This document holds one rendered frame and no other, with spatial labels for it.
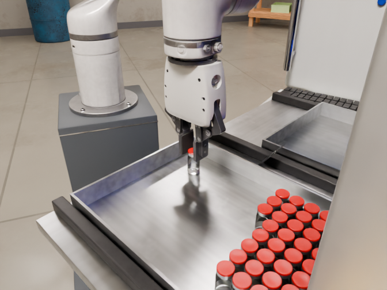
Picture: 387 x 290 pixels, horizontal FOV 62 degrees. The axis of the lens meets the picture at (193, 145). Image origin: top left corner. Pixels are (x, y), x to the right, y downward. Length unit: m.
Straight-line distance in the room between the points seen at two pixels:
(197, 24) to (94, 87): 0.49
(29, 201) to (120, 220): 1.63
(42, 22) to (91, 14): 5.04
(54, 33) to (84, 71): 5.00
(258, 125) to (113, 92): 0.39
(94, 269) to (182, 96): 0.27
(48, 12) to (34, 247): 4.49
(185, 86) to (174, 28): 0.09
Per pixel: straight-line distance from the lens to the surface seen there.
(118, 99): 0.91
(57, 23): 5.86
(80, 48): 0.87
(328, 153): 0.70
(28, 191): 2.19
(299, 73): 1.23
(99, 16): 0.85
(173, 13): 0.46
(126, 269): 0.42
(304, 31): 1.20
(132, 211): 0.52
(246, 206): 0.52
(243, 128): 0.76
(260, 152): 0.63
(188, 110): 0.51
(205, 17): 0.45
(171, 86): 0.52
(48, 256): 1.75
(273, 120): 0.81
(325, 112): 0.86
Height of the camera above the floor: 1.22
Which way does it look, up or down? 30 degrees down
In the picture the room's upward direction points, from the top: straight up
